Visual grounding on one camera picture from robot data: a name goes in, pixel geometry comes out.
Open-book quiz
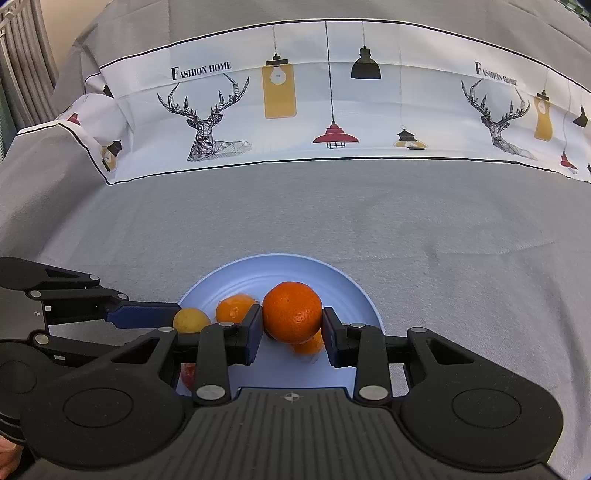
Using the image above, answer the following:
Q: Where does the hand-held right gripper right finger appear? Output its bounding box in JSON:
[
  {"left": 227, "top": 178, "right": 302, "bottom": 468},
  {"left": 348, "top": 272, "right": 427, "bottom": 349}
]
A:
[{"left": 322, "top": 306, "right": 476, "bottom": 408}]

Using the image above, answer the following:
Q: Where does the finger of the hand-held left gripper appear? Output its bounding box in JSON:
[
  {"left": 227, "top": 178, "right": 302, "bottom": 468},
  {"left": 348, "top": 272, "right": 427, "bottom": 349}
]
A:
[
  {"left": 32, "top": 331, "right": 126, "bottom": 368},
  {"left": 0, "top": 257, "right": 182, "bottom": 330}
]

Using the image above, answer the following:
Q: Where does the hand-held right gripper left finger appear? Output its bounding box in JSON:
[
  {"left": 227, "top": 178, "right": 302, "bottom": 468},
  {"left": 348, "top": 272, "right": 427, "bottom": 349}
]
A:
[{"left": 111, "top": 304, "right": 265, "bottom": 408}]

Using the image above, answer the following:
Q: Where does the small orange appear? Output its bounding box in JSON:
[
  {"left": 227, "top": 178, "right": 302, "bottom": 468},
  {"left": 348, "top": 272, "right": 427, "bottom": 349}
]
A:
[{"left": 292, "top": 329, "right": 326, "bottom": 356}]

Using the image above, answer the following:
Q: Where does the orange with wrinkled wrap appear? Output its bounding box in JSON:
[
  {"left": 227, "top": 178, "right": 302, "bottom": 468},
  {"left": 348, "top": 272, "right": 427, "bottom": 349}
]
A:
[{"left": 216, "top": 294, "right": 257, "bottom": 325}]

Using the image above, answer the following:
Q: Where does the small yellow fruit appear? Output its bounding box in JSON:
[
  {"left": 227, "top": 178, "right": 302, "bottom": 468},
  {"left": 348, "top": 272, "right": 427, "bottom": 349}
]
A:
[{"left": 173, "top": 308, "right": 212, "bottom": 334}]

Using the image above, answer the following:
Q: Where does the large round orange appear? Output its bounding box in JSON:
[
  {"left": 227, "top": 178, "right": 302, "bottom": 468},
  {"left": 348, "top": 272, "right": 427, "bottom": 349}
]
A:
[{"left": 262, "top": 281, "right": 323, "bottom": 346}]

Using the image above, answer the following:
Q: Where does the light blue plate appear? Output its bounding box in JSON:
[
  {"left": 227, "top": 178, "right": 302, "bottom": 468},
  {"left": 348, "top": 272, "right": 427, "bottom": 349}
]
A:
[{"left": 174, "top": 255, "right": 385, "bottom": 400}]

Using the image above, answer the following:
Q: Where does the grey blanket with printed band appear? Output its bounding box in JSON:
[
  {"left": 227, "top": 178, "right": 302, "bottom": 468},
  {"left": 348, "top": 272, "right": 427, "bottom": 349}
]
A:
[{"left": 0, "top": 0, "right": 591, "bottom": 480}]

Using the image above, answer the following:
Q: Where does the grey pillow with printed edge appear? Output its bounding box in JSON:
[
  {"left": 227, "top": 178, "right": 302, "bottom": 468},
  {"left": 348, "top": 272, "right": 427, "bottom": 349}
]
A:
[{"left": 0, "top": 119, "right": 114, "bottom": 241}]

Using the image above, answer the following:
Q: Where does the grey curtain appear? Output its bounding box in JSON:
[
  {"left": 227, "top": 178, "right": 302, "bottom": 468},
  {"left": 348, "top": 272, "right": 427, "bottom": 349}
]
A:
[{"left": 0, "top": 0, "right": 58, "bottom": 130}]

